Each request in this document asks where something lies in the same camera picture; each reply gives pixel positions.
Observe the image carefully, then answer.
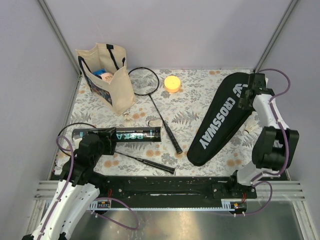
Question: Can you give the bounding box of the black badminton racket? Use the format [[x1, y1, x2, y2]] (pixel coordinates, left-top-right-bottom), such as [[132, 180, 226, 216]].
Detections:
[[128, 66, 184, 154], [56, 122, 176, 175]]

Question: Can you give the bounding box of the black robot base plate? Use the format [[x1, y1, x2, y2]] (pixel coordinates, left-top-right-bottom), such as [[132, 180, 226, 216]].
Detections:
[[99, 176, 257, 210]]

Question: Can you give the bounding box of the beige canvas tote bag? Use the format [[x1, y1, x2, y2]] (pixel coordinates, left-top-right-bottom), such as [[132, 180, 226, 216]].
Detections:
[[76, 43, 136, 116]]

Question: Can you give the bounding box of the black racket cover bag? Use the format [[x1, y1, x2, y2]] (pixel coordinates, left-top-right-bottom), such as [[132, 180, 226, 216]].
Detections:
[[187, 72, 253, 167]]

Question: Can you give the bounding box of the black shuttlecock tube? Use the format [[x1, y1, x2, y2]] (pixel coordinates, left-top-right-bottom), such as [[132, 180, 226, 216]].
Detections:
[[71, 127, 162, 143]]

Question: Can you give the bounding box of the floral table mat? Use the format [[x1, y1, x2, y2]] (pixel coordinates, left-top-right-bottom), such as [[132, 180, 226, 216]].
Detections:
[[53, 68, 281, 177]]

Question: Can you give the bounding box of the blue pink item in bag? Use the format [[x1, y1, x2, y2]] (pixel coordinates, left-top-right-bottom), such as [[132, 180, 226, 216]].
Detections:
[[93, 68, 114, 83]]

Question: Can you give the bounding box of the black badminton racket upper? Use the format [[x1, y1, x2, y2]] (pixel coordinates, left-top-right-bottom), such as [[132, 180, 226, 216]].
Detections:
[[128, 66, 184, 154]]

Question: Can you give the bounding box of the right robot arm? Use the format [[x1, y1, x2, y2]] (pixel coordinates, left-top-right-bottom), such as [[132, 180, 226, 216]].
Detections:
[[227, 73, 300, 198]]

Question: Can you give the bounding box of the yellow grip tape roll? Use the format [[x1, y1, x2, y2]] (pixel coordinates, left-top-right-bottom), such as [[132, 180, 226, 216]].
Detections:
[[164, 75, 181, 93]]

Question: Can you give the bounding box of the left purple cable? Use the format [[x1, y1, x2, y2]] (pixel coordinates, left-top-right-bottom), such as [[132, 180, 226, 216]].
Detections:
[[32, 135, 140, 240]]

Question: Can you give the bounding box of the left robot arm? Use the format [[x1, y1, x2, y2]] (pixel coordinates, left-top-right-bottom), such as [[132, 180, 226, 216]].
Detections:
[[23, 127, 116, 240]]

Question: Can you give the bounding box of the white feather shuttlecock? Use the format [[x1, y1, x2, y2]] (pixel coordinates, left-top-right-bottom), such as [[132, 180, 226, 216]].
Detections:
[[242, 119, 259, 135], [148, 119, 163, 127], [123, 113, 133, 128]]

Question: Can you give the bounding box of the black badminton racket lower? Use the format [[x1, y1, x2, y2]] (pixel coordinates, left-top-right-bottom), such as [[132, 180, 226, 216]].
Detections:
[[56, 122, 176, 175]]

